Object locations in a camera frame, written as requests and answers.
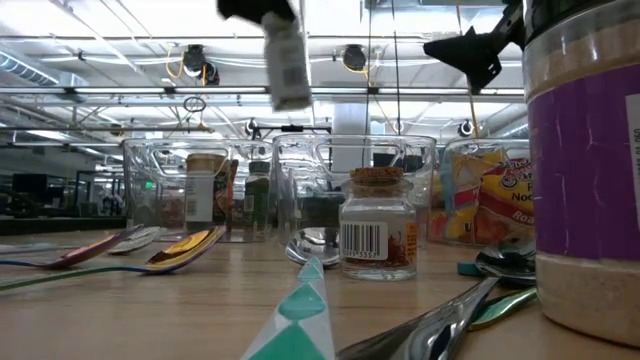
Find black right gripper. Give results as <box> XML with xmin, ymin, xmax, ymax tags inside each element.
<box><xmin>422</xmin><ymin>0</ymin><xmax>526</xmax><ymax>95</ymax></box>

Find white-lid spice bottle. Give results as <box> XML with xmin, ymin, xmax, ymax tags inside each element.
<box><xmin>260</xmin><ymin>10</ymin><xmax>314</xmax><ymax>112</ymax></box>

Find yellow ramen packet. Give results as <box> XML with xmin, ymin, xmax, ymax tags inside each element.
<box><xmin>452</xmin><ymin>152</ymin><xmax>501</xmax><ymax>184</ymax></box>

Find purple-label jar black lid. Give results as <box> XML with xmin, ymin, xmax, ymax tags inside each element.
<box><xmin>519</xmin><ymin>0</ymin><xmax>640</xmax><ymax>349</ymax></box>

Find red ramen packet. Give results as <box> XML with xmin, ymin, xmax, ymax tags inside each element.
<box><xmin>477</xmin><ymin>158</ymin><xmax>535</xmax><ymax>244</ymax></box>

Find brown taco mix packet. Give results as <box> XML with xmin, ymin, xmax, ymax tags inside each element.
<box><xmin>214</xmin><ymin>158</ymin><xmax>240</xmax><ymax>226</ymax></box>

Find small cork-stoppered glass jar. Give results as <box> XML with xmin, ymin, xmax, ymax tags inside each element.
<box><xmin>338</xmin><ymin>166</ymin><xmax>419</xmax><ymax>282</ymax></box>

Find green-lid spice jar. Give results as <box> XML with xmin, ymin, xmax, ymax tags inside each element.
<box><xmin>243</xmin><ymin>159</ymin><xmax>272</xmax><ymax>236</ymax></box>

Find silver spoon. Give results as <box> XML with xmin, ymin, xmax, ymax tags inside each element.
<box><xmin>0</xmin><ymin>227</ymin><xmax>167</xmax><ymax>256</ymax></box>

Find clear plastic bin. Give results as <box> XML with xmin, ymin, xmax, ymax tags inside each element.
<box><xmin>121</xmin><ymin>137</ymin><xmax>275</xmax><ymax>245</ymax></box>
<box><xmin>271</xmin><ymin>132</ymin><xmax>437</xmax><ymax>250</ymax></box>
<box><xmin>433</xmin><ymin>136</ymin><xmax>532</xmax><ymax>250</ymax></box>

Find black monitor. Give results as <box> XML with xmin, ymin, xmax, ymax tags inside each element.
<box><xmin>372</xmin><ymin>152</ymin><xmax>425</xmax><ymax>174</ymax></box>

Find black spoon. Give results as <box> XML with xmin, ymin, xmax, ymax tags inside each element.
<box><xmin>335</xmin><ymin>238</ymin><xmax>537</xmax><ymax>360</ymax></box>

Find purple-bowled iridescent spoon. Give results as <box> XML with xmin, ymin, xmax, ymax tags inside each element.
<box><xmin>468</xmin><ymin>287</ymin><xmax>539</xmax><ymax>332</ymax></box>

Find yellow cable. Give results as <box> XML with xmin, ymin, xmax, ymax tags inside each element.
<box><xmin>453</xmin><ymin>0</ymin><xmax>481</xmax><ymax>139</ymax></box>

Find black cable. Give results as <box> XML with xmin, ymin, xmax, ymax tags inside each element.
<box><xmin>390</xmin><ymin>0</ymin><xmax>404</xmax><ymax>135</ymax></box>

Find long ceiling rail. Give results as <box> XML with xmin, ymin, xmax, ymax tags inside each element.
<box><xmin>0</xmin><ymin>84</ymin><xmax>526</xmax><ymax>97</ymax></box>

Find silver ventilation duct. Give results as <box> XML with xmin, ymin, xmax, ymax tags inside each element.
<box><xmin>0</xmin><ymin>49</ymin><xmax>91</xmax><ymax>104</ymax></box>

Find iridescent spoon green handle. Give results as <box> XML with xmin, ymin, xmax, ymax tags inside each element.
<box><xmin>0</xmin><ymin>225</ymin><xmax>229</xmax><ymax>294</ymax></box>

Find iridescent spoon blue handle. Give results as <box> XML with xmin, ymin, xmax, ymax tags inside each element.
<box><xmin>0</xmin><ymin>223</ymin><xmax>146</xmax><ymax>271</ymax></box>

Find spoon teal white patterned handle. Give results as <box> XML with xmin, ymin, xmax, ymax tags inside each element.
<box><xmin>242</xmin><ymin>227</ymin><xmax>341</xmax><ymax>360</ymax></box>

